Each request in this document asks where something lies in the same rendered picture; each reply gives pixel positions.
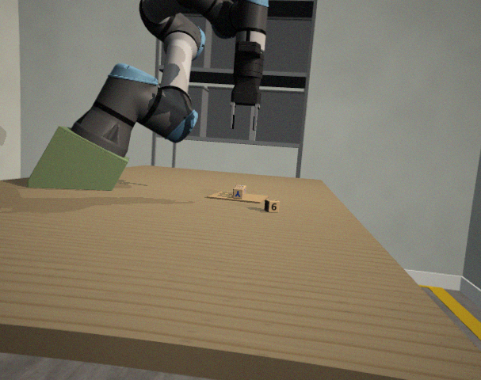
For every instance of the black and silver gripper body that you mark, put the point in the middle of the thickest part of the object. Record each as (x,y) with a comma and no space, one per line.
(248,67)

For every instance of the tan flat mat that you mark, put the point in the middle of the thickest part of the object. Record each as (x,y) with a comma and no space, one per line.
(249,198)

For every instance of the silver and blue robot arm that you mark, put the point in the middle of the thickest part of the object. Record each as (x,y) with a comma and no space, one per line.
(130,95)

